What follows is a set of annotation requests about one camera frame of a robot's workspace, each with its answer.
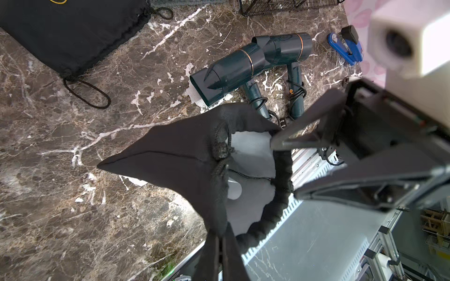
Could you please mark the black pouch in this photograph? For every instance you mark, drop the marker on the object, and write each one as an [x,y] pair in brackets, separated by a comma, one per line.
[70,37]
[191,157]

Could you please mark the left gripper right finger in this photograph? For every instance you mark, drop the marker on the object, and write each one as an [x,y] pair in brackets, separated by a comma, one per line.
[233,268]

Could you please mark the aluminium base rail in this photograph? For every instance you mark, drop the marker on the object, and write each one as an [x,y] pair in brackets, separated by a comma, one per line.
[323,241]

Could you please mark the black wire file rack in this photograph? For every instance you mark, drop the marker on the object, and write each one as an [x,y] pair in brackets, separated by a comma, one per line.
[264,7]

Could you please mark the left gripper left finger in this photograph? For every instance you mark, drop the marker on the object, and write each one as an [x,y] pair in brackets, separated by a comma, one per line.
[207,268]

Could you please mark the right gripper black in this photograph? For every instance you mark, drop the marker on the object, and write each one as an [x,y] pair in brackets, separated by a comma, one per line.
[394,155]

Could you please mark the white hair dryer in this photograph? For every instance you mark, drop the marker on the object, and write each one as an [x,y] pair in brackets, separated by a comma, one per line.
[251,170]

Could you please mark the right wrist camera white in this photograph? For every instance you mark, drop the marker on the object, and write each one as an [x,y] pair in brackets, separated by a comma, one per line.
[411,40]

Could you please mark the dark green hair dryer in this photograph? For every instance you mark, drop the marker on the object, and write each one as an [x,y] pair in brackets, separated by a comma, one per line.
[288,50]
[238,69]

